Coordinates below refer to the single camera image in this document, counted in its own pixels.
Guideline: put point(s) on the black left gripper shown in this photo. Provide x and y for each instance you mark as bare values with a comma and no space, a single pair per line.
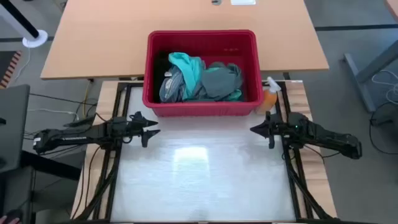
122,129

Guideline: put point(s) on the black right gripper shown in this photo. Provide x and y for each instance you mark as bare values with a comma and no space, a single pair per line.
281,130

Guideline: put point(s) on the grey-green trousers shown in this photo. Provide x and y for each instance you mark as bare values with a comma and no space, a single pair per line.
220,81

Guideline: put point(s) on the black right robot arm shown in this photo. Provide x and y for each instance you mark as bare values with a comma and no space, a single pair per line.
326,137

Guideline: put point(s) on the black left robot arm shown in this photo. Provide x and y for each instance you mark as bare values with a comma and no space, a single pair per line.
71,137

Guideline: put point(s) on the red plastic laundry bin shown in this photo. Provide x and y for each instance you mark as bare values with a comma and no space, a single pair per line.
202,109

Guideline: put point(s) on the orange spray bottle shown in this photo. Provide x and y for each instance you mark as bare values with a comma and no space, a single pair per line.
267,99

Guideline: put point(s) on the grey striped garment with label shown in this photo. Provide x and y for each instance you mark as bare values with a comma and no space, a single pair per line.
171,88

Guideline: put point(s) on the black garment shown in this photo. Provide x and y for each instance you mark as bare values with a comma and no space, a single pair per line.
161,71

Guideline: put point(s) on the turquoise garment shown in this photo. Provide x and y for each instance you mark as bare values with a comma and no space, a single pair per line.
186,67

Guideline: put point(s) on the tan wooden desk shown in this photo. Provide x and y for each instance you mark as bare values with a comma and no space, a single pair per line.
109,40

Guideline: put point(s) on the black floor beam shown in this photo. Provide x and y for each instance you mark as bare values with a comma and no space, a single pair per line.
49,165

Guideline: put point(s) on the grey metal desk leg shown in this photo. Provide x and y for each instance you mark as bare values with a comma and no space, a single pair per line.
360,81

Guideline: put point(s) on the white paper sheet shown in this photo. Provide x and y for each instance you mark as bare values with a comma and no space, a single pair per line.
243,2

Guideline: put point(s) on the dark grey cabinet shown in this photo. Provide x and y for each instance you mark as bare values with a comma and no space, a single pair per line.
12,124

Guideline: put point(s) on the white round-based stand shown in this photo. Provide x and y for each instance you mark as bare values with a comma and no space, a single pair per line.
35,39

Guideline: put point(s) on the striped hazard floor mat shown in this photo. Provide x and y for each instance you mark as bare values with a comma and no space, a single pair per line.
11,70

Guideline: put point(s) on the person's hand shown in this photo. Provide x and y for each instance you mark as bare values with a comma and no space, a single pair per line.
9,221

